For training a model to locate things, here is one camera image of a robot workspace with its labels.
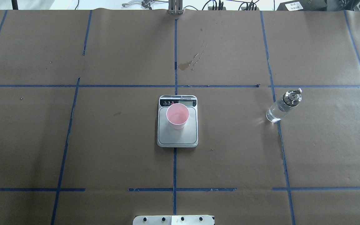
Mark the silver digital kitchen scale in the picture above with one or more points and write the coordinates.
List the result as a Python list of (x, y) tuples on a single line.
[(186, 137)]

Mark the clear glass sauce bottle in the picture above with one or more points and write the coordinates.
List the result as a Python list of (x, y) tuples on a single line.
[(286, 103)]

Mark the aluminium frame post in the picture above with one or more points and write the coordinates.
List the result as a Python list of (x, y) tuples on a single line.
[(175, 7)]

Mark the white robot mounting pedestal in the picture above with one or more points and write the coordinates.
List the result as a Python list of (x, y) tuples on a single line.
[(174, 220)]

